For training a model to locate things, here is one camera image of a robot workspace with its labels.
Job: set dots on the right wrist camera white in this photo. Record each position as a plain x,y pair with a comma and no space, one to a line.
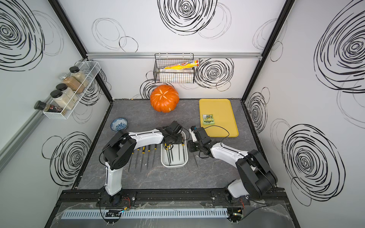
191,131

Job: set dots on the small dark sauce bottle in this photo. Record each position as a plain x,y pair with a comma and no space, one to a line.
45,107

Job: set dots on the spice jar white powder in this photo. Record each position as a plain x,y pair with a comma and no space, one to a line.
68,91

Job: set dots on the black wire wall basket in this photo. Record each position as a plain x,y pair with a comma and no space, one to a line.
173,76

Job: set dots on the yellow snack package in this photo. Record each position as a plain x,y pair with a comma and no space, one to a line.
185,65

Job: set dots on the yellow plastic tray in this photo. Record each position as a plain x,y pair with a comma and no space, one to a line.
225,123

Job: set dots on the clear acrylic wall shelf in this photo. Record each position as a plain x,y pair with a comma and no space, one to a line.
76,95

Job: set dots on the green snack packet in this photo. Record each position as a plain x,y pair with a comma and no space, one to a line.
208,119

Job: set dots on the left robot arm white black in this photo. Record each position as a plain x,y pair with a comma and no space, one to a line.
118,151

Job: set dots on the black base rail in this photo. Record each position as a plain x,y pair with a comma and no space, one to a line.
137,197

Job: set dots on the orange pumpkin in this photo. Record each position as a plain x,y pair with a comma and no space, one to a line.
164,98

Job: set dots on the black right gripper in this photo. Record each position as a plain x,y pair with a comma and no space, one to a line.
190,146

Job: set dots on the blue patterned ceramic bowl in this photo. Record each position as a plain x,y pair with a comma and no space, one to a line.
119,124

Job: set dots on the white storage box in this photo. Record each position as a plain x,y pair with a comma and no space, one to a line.
176,163

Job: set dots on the spice jar beige powder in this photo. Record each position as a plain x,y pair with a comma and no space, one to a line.
78,75

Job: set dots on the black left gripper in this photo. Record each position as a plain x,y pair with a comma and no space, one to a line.
179,139

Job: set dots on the spice jar pale powder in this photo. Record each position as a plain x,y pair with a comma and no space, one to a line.
62,99

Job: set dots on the spice jar brown powder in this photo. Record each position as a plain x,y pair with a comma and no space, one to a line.
72,83

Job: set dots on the white slotted cable duct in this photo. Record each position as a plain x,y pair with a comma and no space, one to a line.
145,214

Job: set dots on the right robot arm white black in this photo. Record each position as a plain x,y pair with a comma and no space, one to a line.
256,175

